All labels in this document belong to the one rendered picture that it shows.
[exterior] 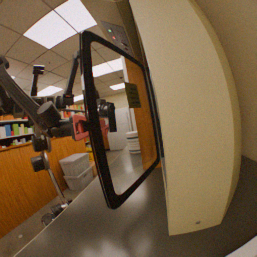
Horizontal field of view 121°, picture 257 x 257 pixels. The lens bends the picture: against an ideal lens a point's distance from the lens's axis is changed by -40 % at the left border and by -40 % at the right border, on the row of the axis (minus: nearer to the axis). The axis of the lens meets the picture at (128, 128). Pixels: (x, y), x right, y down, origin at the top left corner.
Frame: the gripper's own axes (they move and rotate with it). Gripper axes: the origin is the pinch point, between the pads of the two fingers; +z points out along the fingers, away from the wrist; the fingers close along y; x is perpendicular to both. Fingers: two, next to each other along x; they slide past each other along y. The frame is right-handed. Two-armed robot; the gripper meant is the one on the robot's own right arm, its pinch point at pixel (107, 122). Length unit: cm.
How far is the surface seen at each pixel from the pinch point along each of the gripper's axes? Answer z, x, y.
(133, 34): 10.8, -24.0, -1.9
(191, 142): 16.8, 3.0, -16.8
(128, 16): 10.8, -24.4, -9.7
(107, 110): 4.3, -2.6, -11.0
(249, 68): 56, -16, 5
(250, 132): 58, 11, 10
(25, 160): -178, 44, 71
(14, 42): -154, -137, 43
